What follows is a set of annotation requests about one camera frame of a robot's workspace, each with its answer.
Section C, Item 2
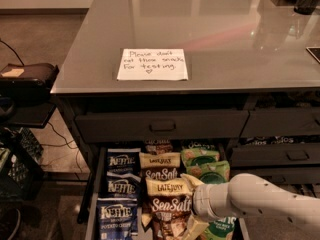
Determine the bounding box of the white handwritten paper note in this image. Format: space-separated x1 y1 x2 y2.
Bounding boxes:
117 49 189 81

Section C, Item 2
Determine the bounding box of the blue kettle chip bag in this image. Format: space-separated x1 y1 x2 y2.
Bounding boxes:
97 197 138 240
106 148 141 175
106 172 141 198

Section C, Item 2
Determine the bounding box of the dark top left drawer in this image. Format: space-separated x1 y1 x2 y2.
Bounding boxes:
75 110 249 143

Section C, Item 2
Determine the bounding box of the brown Late July bag front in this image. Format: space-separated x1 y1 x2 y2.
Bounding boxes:
146 178 192 240

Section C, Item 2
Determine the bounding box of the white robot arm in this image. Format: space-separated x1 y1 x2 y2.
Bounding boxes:
181 173 320 236

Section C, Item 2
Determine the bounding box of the blue Kettle chip bag front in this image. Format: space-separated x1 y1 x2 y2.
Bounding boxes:
97 197 138 240

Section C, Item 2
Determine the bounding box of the blue Kettle chip bag back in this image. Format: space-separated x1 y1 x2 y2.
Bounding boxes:
106 148 141 175

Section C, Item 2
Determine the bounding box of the dark drawer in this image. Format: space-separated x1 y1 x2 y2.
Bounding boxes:
75 110 249 143
230 167 320 185
230 143 320 167
242 108 320 137

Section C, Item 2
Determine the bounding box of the black plastic crate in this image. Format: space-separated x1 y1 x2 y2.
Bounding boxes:
0 127 44 201

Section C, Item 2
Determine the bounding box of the black device on stand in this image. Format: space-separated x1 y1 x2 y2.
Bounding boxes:
0 63 59 101

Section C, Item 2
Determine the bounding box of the green dang bag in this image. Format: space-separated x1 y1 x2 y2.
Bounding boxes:
181 148 220 167
198 217 236 240
186 161 230 184

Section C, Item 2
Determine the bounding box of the brown chip bag back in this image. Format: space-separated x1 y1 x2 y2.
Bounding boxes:
144 140 173 155

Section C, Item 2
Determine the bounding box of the green Dang bag back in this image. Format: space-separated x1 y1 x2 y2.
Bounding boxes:
181 148 220 167

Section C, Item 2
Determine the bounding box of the green Dang bag middle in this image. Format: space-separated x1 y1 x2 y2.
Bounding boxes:
186 161 230 184

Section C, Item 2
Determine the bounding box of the dark middle right drawer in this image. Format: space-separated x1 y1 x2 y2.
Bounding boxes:
230 143 320 167

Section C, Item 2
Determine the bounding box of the blue Kettle chip bag middle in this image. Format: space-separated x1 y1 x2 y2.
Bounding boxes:
106 172 141 198

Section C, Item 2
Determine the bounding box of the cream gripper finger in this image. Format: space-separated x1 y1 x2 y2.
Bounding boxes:
182 215 209 240
181 173 203 192

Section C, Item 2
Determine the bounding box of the open middle drawer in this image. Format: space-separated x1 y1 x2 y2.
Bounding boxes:
85 147 250 240

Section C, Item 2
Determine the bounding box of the green Dang bag front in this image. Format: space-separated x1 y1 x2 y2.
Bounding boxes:
198 217 236 240

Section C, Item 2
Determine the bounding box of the brown Late July bag middle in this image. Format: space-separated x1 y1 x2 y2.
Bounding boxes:
139 152 180 181

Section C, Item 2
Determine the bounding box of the dark bottom right drawer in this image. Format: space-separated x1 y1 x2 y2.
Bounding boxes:
230 167 320 185

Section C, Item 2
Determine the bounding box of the brown late july bag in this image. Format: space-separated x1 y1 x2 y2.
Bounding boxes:
146 178 192 240
139 152 180 181

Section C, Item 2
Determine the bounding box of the dark top right drawer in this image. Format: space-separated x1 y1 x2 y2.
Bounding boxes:
242 108 320 137

